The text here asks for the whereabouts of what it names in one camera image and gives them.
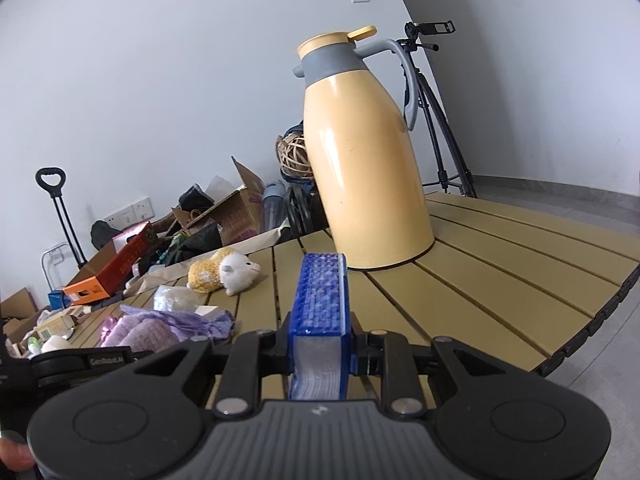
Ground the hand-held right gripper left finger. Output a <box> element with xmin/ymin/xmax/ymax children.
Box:
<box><xmin>132</xmin><ymin>329</ymin><xmax>292</xmax><ymax>419</ymax></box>

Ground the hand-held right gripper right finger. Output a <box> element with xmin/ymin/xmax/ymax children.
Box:
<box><xmin>347</xmin><ymin>317</ymin><xmax>509</xmax><ymax>419</ymax></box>

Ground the blue patterned box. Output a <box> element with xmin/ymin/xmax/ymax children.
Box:
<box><xmin>288</xmin><ymin>252</ymin><xmax>348</xmax><ymax>402</ymax></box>

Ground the purple plush toy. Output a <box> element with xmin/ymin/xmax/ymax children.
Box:
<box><xmin>100</xmin><ymin>285</ymin><xmax>236</xmax><ymax>350</ymax></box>

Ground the yellow and white plush toy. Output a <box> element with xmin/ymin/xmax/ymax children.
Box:
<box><xmin>187</xmin><ymin>247</ymin><xmax>262</xmax><ymax>296</ymax></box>

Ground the yellow thermos jug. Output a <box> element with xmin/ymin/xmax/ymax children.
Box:
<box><xmin>291</xmin><ymin>25</ymin><xmax>436</xmax><ymax>269</ymax></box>

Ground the person's left hand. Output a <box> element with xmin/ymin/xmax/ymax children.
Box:
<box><xmin>0</xmin><ymin>437</ymin><xmax>35</xmax><ymax>469</ymax></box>

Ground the small tan cardboard box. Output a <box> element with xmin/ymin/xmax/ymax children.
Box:
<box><xmin>35</xmin><ymin>310</ymin><xmax>77</xmax><ymax>341</ymax></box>

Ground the orange cardboard box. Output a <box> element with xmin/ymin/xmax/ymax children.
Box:
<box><xmin>63</xmin><ymin>222</ymin><xmax>157</xmax><ymax>298</ymax></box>

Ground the black bag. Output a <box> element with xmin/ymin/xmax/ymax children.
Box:
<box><xmin>91</xmin><ymin>220</ymin><xmax>124</xmax><ymax>252</ymax></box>

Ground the blue grey water bottle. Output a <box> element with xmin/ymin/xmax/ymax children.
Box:
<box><xmin>262</xmin><ymin>182</ymin><xmax>289</xmax><ymax>234</ymax></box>

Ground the brown cardboard box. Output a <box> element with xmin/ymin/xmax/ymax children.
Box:
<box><xmin>172</xmin><ymin>156</ymin><xmax>266</xmax><ymax>246</ymax></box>

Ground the tan folding table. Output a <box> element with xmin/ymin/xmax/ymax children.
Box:
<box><xmin>65</xmin><ymin>192</ymin><xmax>640</xmax><ymax>403</ymax></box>

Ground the wicker ball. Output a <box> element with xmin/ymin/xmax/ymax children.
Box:
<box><xmin>276</xmin><ymin>132</ymin><xmax>315</xmax><ymax>181</ymax></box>

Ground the black tripod with phone holder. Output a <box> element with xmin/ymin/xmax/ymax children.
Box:
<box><xmin>397</xmin><ymin>21</ymin><xmax>478</xmax><ymax>198</ymax></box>

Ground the white metal stool frame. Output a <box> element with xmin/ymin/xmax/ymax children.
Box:
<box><xmin>42</xmin><ymin>242</ymin><xmax>72</xmax><ymax>291</ymax></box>

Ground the black cart handle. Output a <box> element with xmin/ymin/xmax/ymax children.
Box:
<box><xmin>36</xmin><ymin>167</ymin><xmax>86</xmax><ymax>268</ymax></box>

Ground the wall outlet panel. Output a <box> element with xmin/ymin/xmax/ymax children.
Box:
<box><xmin>103</xmin><ymin>197</ymin><xmax>153</xmax><ymax>228</ymax></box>

